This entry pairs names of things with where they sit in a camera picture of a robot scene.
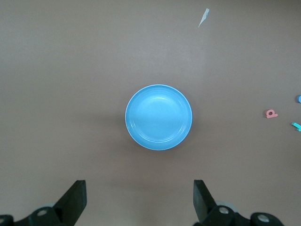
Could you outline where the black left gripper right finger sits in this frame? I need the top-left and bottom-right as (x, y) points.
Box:
(193, 179), (283, 226)

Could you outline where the white paper scrap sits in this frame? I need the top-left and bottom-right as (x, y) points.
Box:
(198, 8), (210, 28)

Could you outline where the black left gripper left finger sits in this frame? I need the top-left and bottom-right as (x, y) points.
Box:
(0, 180), (88, 226)

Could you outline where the pink foam letter p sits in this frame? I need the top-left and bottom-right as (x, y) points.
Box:
(263, 109), (278, 119)

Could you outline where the blue plate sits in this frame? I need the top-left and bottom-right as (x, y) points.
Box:
(124, 84), (194, 151)

